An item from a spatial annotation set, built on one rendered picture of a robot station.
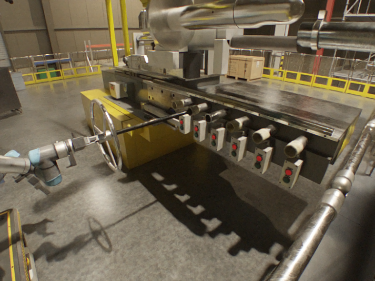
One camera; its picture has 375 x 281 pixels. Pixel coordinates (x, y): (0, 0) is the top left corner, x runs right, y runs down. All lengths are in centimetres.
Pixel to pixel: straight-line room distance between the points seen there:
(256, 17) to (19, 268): 164
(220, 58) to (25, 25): 1318
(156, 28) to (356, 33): 104
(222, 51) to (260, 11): 53
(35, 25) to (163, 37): 1295
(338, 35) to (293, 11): 34
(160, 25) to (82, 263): 164
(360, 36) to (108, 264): 187
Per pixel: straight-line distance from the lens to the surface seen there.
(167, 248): 154
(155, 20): 135
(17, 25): 1408
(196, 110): 132
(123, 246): 160
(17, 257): 142
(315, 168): 114
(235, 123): 109
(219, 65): 143
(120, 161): 93
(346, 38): 116
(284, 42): 128
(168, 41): 140
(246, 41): 140
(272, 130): 109
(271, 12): 93
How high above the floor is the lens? 130
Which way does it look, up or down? 28 degrees down
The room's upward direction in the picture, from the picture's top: straight up
